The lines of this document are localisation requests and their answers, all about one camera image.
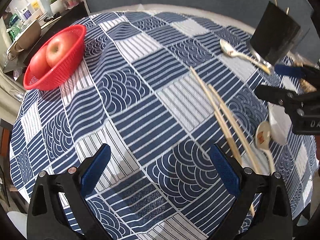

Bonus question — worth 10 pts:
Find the white spoon with hedgehog print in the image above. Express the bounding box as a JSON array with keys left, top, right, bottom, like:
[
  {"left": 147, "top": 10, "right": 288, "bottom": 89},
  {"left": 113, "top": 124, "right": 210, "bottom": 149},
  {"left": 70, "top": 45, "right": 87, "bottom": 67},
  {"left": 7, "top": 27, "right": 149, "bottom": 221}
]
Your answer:
[{"left": 255, "top": 121, "right": 276, "bottom": 174}]

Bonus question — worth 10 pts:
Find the white spoon with blue print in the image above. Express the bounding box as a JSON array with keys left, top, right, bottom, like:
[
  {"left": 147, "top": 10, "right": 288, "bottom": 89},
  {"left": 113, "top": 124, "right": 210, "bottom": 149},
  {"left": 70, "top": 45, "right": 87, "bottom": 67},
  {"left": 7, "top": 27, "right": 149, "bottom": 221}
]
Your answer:
[{"left": 219, "top": 38, "right": 271, "bottom": 75}]

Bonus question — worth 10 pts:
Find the cluttered kitchen shelf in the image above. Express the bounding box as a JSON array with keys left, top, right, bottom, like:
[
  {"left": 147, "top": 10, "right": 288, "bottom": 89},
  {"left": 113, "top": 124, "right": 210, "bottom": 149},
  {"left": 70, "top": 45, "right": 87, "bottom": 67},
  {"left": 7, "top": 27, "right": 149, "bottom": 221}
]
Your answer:
[{"left": 1, "top": 0, "right": 88, "bottom": 73}]

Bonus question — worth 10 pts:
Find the clear bag of snacks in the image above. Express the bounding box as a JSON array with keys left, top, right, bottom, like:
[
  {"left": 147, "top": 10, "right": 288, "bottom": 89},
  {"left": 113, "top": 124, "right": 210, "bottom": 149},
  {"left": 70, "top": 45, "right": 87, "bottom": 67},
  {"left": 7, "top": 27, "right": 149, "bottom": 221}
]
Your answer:
[{"left": 293, "top": 54, "right": 319, "bottom": 93}]

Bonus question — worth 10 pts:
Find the white spoon large bowl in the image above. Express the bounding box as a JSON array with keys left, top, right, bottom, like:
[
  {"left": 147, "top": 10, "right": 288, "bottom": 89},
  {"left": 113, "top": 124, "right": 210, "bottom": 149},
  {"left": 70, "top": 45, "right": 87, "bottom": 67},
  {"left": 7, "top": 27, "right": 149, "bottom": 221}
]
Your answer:
[{"left": 268, "top": 103, "right": 292, "bottom": 145}]

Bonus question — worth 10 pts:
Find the black cylindrical utensil holder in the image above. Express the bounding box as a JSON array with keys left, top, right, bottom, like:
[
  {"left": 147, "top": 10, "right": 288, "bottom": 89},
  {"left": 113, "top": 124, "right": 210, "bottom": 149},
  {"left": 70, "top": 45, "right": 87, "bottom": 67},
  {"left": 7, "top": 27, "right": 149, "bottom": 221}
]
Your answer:
[{"left": 248, "top": 2, "right": 301, "bottom": 66}]

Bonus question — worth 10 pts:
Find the blue white patterned tablecloth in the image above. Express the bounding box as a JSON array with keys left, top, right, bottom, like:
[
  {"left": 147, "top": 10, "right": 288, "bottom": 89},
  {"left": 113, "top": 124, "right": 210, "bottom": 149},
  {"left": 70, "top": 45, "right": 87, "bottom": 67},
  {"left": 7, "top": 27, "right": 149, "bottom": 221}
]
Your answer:
[{"left": 10, "top": 11, "right": 318, "bottom": 239}]

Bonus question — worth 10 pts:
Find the red plastic basket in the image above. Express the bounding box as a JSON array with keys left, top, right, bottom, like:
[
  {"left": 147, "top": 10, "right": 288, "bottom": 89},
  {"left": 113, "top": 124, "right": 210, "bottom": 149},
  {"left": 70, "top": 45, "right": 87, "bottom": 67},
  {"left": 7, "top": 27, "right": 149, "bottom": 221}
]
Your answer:
[{"left": 23, "top": 24, "right": 87, "bottom": 90}]

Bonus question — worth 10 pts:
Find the red apple back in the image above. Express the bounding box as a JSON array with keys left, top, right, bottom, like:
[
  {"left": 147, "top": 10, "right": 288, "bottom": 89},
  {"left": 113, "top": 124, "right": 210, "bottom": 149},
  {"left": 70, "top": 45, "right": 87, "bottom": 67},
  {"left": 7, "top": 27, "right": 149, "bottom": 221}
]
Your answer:
[{"left": 29, "top": 46, "right": 51, "bottom": 79}]

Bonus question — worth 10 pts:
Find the red apple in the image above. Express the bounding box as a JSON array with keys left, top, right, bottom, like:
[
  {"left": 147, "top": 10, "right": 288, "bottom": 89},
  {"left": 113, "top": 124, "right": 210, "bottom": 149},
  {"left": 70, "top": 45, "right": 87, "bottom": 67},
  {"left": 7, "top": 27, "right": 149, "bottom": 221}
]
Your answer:
[
  {"left": 29, "top": 46, "right": 51, "bottom": 79},
  {"left": 46, "top": 31, "right": 78, "bottom": 68}
]

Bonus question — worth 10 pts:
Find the red apple front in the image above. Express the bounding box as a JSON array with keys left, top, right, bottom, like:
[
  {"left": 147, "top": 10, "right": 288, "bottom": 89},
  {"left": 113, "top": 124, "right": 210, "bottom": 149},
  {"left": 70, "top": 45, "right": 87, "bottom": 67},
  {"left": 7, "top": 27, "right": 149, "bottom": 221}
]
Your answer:
[{"left": 46, "top": 31, "right": 78, "bottom": 68}]

